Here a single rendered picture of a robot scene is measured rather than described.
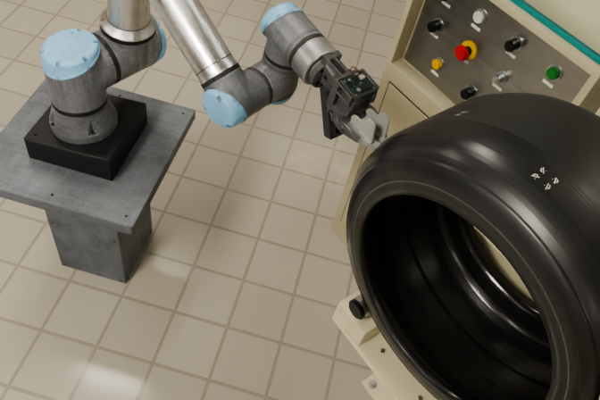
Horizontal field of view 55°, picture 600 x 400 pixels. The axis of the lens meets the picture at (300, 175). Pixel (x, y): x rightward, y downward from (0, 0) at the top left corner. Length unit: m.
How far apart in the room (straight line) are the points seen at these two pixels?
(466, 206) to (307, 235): 1.62
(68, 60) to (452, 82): 1.03
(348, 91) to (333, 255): 1.37
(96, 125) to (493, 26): 1.09
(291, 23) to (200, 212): 1.38
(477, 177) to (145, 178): 1.16
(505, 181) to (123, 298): 1.67
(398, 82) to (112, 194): 0.90
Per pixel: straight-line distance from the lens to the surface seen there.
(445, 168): 0.83
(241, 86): 1.18
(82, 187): 1.76
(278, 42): 1.18
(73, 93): 1.64
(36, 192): 1.77
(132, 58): 1.69
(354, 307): 1.22
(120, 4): 1.60
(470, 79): 1.66
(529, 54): 1.53
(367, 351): 1.30
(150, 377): 2.10
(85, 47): 1.63
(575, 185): 0.82
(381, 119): 1.09
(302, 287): 2.27
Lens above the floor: 1.96
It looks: 49 degrees down
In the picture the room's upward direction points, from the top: 13 degrees clockwise
